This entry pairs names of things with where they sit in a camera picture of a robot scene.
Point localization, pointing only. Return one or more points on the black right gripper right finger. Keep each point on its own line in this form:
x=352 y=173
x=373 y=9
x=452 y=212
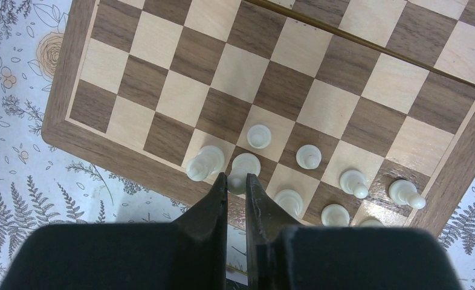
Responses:
x=282 y=253

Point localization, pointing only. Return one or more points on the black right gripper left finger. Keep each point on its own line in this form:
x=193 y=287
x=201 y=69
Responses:
x=187 y=253

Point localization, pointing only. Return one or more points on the white pawn on board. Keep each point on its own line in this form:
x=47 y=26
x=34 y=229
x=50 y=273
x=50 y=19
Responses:
x=259 y=136

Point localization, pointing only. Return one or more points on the wooden chess board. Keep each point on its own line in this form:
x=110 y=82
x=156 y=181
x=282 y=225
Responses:
x=383 y=87

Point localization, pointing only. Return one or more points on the white tall piece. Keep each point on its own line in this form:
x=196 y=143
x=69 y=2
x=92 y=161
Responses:
x=209 y=160

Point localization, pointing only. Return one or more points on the white rook back row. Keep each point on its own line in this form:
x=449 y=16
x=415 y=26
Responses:
x=371 y=223

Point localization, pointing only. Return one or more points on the floral patterned table mat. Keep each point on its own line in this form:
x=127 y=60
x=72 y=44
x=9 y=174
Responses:
x=41 y=184

